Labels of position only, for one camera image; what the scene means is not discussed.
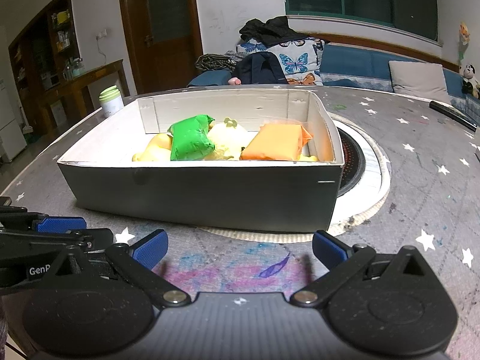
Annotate orange rubber duck toy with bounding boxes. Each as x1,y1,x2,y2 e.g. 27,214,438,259
132,133,173,162

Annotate green plastic packet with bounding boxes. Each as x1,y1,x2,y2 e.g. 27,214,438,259
168,115,215,161

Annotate white refrigerator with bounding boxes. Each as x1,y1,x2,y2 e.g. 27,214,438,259
0,80,27,163

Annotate wooden side table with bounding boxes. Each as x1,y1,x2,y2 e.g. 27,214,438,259
35,59,130,134

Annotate grey cardboard box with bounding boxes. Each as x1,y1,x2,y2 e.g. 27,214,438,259
58,85,344,233

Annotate orange plastic packet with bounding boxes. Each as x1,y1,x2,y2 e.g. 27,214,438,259
240,123,312,161

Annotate white jar green lid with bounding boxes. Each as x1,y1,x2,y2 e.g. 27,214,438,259
99,85,124,118

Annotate grey star table mat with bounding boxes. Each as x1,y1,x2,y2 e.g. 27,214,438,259
1,87,479,359

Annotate yellow plush toy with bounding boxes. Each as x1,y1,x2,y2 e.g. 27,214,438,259
204,118,257,161

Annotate dark wooden shelf cabinet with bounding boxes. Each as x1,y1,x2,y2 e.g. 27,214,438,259
7,0,82,95

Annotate blue sofa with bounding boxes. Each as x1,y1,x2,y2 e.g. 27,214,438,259
188,43,479,115

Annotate grey sofa pillow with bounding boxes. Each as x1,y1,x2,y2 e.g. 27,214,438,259
389,60,451,102

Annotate butterfly pattern cushion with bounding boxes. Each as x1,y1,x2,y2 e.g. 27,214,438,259
236,37,326,86

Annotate dark navy jacket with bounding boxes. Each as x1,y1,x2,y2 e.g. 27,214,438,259
232,51,288,85

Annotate striped dark cloth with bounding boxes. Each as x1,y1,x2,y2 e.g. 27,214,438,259
194,52,247,72

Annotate panda plush toy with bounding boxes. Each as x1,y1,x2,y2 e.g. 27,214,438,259
461,64,480,99

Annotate black clothes pile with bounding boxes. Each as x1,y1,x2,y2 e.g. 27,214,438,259
239,16,308,47

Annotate dark wooden door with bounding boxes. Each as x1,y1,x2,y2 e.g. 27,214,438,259
120,0,203,94

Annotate round table hotplate ring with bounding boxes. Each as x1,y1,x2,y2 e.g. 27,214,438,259
194,115,393,242

